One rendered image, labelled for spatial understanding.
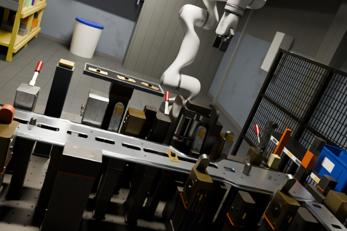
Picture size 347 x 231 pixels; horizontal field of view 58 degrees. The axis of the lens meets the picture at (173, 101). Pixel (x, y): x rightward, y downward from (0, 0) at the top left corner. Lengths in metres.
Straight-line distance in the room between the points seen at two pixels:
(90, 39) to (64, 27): 0.94
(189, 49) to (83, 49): 5.16
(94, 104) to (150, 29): 5.69
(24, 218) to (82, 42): 5.68
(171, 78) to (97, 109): 0.56
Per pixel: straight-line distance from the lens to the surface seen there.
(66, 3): 7.43
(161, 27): 6.91
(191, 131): 1.45
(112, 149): 1.16
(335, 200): 1.54
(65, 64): 1.42
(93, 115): 1.28
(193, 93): 1.74
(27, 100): 1.30
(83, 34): 6.70
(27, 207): 1.31
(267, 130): 1.54
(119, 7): 7.37
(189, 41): 1.74
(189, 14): 1.75
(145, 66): 7.02
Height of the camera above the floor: 1.52
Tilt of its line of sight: 15 degrees down
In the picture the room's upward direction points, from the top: 21 degrees clockwise
